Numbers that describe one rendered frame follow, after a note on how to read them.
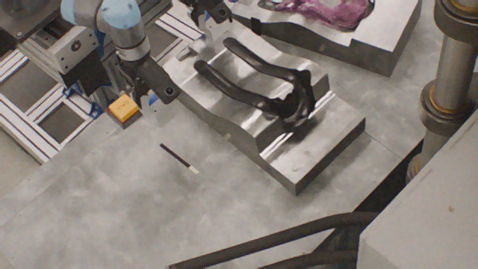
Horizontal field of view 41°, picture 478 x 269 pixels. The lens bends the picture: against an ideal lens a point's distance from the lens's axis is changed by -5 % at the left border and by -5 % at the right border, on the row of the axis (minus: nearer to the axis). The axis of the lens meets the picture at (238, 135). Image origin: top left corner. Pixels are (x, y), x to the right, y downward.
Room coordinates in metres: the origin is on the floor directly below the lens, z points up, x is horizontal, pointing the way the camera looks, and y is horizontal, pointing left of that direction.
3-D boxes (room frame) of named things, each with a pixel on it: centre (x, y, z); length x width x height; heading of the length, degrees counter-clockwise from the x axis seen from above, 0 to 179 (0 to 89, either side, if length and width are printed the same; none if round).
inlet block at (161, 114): (1.06, 0.20, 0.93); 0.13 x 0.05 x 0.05; 35
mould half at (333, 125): (1.06, -0.07, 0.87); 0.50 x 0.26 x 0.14; 34
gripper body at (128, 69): (1.05, 0.19, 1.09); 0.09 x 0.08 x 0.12; 34
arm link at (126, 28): (1.04, 0.19, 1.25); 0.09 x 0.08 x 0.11; 54
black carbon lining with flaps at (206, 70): (1.08, -0.07, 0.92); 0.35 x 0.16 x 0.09; 34
